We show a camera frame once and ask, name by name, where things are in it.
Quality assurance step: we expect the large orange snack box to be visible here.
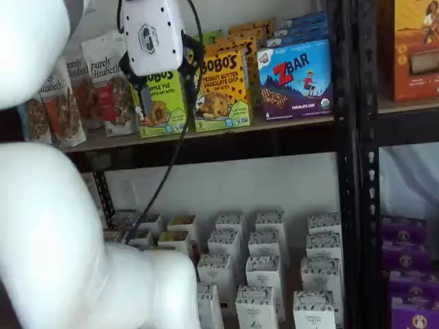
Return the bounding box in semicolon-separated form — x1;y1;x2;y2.
392;0;439;103

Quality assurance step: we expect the yellow label granola box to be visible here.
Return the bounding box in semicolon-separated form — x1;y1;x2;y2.
166;214;199;238
157;230;191;255

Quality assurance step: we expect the red label granola bag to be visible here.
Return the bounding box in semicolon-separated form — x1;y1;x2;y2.
81;31;140;138

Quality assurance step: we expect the green Bobo's apple pie box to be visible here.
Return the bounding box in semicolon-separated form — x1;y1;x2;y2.
191;29;224;47
137;68;190;140

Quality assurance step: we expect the black metal shelving rack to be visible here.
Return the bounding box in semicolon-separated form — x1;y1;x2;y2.
60;0;359;329
356;0;439;329

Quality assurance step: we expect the blue Zbar chocolate chip box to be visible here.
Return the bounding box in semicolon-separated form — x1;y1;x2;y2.
274;20;329;35
263;29;331;47
256;38;334;121
283;11;327;25

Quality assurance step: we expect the white purely elizabeth granola bag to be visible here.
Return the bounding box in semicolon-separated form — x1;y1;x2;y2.
16;98;53;144
64;53;104;130

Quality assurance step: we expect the white patterned pantry box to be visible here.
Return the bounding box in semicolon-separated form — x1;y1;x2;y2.
197;253;233;300
245;256;283;300
215;212;247;237
305;233;342;262
254;210;286;237
307;212;342;238
235;285;277;329
292;290;337;329
206;228;241;262
197;284;224;329
300;256;342;300
248;230;281;261

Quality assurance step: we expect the white plastic sheet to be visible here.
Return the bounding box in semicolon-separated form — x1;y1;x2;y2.
379;143;439;220

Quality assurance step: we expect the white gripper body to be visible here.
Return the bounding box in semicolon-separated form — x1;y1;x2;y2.
121;0;185;77

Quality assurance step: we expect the orange Bobo's peanut butter box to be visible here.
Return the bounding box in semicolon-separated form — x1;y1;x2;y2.
228;17;276;38
214;36;259;103
228;27;267;47
193;49;254;134

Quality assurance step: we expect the orange label granola bag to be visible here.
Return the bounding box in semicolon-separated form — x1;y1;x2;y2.
36;58;87;148

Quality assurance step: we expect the purple snack box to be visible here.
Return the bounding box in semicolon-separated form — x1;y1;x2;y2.
388;270;439;303
390;297;439;329
381;241;432;273
380;215;429;245

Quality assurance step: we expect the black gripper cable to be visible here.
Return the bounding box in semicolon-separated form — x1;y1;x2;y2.
115;0;206;246

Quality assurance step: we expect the blue label granola box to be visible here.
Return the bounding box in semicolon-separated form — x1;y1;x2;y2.
137;213;163;234
124;229;154;249

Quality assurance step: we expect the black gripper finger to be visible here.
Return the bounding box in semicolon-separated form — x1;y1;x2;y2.
118;51;152;121
178;31;205;90

